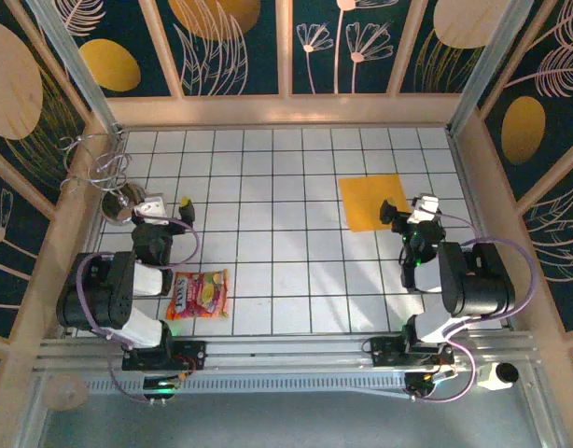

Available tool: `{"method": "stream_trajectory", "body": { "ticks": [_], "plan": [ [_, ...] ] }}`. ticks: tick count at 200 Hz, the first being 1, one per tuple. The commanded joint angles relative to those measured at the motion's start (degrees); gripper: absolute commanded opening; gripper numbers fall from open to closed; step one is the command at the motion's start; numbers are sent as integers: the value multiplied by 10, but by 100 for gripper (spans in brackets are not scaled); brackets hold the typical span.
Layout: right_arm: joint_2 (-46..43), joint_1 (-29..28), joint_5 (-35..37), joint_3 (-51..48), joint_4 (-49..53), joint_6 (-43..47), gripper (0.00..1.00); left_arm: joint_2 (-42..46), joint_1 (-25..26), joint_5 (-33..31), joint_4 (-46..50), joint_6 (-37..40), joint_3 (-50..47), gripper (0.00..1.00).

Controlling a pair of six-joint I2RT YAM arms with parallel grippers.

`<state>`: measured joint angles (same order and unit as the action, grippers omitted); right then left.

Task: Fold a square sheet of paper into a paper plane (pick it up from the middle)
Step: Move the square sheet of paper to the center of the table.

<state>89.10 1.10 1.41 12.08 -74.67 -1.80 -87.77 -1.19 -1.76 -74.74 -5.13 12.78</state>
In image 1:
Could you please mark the white box camera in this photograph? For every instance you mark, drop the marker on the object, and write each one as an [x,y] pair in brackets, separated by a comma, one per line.
[489,378]

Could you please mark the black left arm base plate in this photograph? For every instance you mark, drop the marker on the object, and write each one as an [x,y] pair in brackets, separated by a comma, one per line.
[193,354]

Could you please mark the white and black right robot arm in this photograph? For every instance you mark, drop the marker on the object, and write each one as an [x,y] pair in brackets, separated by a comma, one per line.
[478,280]

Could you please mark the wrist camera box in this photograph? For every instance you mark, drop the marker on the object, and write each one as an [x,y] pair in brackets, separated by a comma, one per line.
[424,207]
[151,207]

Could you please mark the yellow cloth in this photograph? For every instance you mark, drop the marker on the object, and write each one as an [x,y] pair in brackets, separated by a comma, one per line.
[366,200]

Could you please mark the colourful candy bag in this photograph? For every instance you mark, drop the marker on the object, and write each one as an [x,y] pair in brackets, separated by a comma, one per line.
[200,294]

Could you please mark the round wooden disc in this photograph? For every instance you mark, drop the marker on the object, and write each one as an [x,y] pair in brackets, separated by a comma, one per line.
[65,392]

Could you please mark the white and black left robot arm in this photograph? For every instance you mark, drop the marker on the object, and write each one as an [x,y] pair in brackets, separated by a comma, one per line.
[100,289]

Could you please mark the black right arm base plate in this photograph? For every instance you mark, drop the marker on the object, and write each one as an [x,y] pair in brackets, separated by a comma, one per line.
[384,352]

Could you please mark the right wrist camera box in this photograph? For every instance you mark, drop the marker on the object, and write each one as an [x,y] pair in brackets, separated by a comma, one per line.
[424,207]

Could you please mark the aluminium mounting rail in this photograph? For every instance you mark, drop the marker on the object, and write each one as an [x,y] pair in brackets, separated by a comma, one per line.
[286,354]

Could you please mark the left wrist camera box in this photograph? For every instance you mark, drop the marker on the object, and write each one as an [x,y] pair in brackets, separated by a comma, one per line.
[151,207]

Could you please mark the aluminium frame post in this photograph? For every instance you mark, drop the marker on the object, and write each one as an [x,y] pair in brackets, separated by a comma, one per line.
[486,70]
[79,70]

